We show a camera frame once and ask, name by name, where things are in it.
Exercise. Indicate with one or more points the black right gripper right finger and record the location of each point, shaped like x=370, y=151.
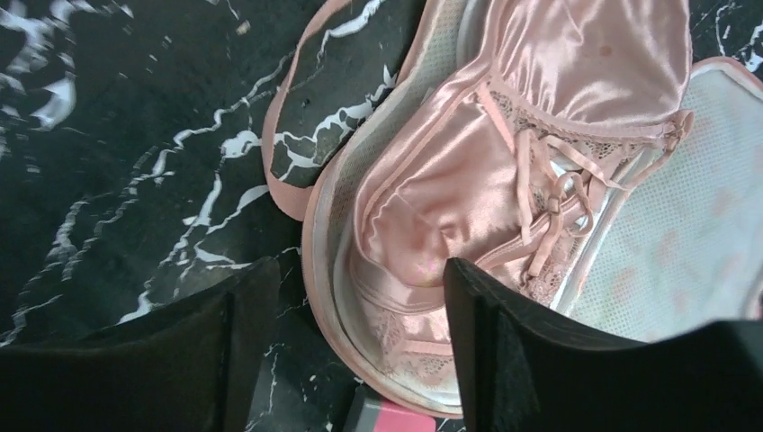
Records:
x=523, y=367

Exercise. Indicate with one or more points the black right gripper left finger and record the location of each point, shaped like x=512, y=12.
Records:
x=191, y=365

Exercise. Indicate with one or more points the floral mesh laundry bag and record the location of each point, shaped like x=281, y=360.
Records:
x=680, y=248

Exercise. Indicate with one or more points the pink satin bra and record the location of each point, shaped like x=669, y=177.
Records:
x=510, y=159

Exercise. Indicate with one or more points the pink and grey stamp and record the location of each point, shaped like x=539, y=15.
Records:
x=370, y=412

